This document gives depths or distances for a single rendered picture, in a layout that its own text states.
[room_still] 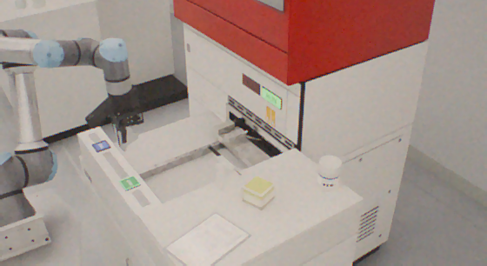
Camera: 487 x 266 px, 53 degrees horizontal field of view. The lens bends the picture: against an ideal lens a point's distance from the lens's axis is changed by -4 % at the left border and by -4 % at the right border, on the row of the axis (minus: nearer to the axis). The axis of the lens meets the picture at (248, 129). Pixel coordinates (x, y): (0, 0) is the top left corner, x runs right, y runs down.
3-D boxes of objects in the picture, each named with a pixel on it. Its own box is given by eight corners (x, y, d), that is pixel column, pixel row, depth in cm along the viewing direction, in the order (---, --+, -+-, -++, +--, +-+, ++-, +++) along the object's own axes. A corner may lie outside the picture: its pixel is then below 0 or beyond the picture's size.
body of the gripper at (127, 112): (144, 125, 153) (140, 90, 147) (118, 134, 149) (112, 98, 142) (134, 114, 158) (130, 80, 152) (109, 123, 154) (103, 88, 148)
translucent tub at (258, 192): (256, 190, 161) (256, 174, 158) (275, 200, 158) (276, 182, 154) (241, 202, 156) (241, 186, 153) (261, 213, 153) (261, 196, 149)
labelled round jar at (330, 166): (328, 175, 168) (330, 152, 163) (343, 186, 163) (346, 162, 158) (312, 182, 165) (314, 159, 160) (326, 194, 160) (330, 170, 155)
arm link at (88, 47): (61, 36, 141) (85, 43, 136) (90, 36, 151) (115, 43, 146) (58, 62, 144) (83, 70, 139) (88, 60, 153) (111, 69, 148)
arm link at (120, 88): (110, 85, 140) (99, 75, 146) (112, 99, 142) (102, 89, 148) (134, 78, 144) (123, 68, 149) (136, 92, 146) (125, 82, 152)
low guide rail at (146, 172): (236, 139, 212) (236, 133, 211) (239, 141, 211) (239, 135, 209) (127, 181, 188) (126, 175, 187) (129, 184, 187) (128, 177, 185)
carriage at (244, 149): (229, 130, 212) (229, 124, 211) (283, 174, 187) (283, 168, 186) (213, 136, 208) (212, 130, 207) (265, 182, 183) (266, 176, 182)
